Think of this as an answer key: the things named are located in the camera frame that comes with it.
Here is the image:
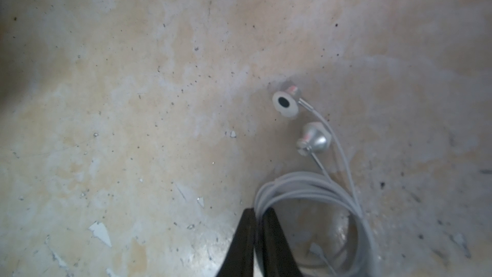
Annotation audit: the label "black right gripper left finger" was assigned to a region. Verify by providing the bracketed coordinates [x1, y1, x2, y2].
[217, 208, 257, 277]

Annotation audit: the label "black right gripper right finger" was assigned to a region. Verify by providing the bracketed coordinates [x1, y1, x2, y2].
[258, 208, 302, 277]

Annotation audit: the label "white wired earphones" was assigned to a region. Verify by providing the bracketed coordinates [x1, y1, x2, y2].
[253, 85, 381, 276]

